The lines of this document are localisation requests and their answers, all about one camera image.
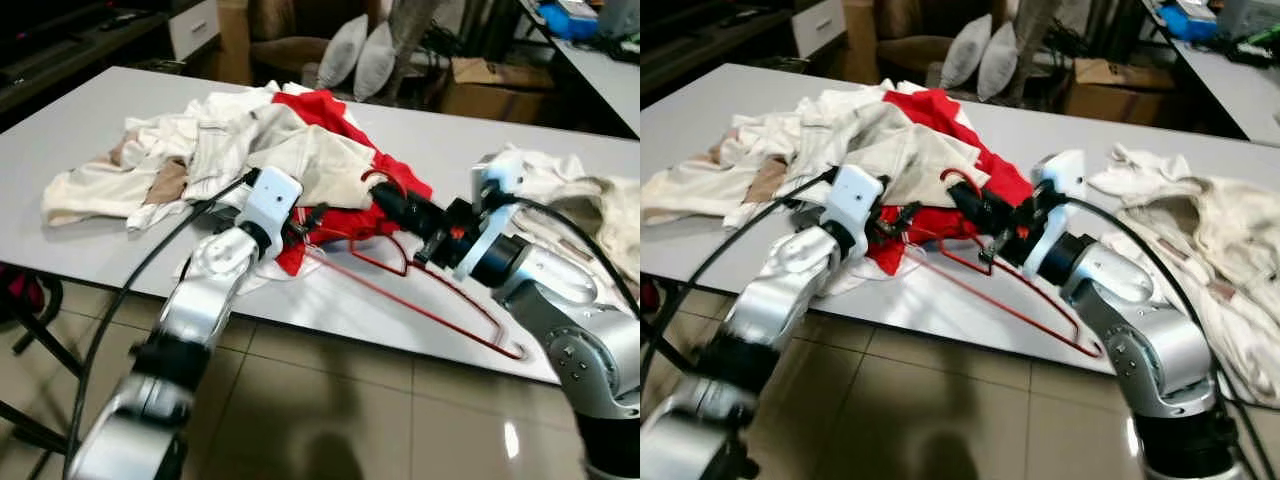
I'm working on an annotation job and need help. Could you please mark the white jeans with dark stitching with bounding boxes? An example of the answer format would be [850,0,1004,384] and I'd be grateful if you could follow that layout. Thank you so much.
[1088,145,1280,406]
[480,148,641,286]

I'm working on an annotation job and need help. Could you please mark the dark brown armchair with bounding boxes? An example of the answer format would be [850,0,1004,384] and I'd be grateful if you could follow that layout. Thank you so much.
[875,0,951,73]
[250,0,331,76]

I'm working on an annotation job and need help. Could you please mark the white low drawer unit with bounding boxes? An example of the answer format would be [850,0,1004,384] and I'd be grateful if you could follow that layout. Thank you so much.
[792,0,846,59]
[168,0,221,61]

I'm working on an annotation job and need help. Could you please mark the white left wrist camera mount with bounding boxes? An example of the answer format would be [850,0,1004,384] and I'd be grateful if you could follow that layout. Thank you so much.
[240,165,304,241]
[822,165,886,239]

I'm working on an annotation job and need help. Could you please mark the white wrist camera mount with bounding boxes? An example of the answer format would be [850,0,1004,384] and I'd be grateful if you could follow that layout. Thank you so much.
[240,165,304,241]
[822,165,886,239]
[1015,150,1088,276]
[452,155,526,283]

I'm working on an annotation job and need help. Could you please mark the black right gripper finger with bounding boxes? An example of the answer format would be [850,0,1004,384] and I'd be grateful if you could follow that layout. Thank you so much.
[945,178,993,214]
[375,200,418,237]
[945,198,986,233]
[375,180,426,219]

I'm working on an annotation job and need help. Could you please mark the pink bag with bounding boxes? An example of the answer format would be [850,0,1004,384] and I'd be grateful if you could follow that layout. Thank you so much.
[0,265,46,319]

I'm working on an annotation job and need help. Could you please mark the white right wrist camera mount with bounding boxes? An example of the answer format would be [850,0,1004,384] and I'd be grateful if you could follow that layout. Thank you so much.
[452,155,526,283]
[1015,150,1088,276]

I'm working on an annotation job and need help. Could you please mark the red wire hanger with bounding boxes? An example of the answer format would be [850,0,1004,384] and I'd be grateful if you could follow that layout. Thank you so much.
[300,168,528,361]
[905,165,1106,359]

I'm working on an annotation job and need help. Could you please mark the cream white garment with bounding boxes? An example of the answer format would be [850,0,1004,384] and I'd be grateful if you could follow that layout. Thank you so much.
[42,85,281,233]
[640,85,851,231]

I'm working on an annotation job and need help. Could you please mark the grey side table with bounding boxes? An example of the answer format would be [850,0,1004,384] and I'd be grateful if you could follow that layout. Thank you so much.
[1145,0,1280,146]
[520,0,641,136]

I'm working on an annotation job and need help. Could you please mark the red garment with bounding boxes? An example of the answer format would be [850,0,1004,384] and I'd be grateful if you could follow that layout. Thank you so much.
[270,88,434,278]
[868,88,1033,276]

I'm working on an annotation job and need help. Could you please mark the large white table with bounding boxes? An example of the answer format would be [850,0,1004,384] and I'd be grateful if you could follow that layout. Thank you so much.
[640,62,1280,401]
[0,65,641,386]

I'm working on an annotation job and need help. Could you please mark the blue container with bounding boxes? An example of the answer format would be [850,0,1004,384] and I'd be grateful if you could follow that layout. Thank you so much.
[540,0,599,41]
[1175,0,1219,41]

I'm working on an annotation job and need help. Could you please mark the grey pillow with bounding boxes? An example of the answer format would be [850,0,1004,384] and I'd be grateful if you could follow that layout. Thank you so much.
[353,22,398,101]
[978,22,1021,101]
[318,15,369,89]
[943,13,994,89]

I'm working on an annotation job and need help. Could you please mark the brown cardboard box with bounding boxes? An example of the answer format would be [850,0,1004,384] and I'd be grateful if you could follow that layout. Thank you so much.
[440,57,556,126]
[1062,58,1176,126]

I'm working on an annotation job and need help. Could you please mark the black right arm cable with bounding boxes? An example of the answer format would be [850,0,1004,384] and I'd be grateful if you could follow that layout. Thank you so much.
[510,195,641,316]
[1068,192,1241,471]

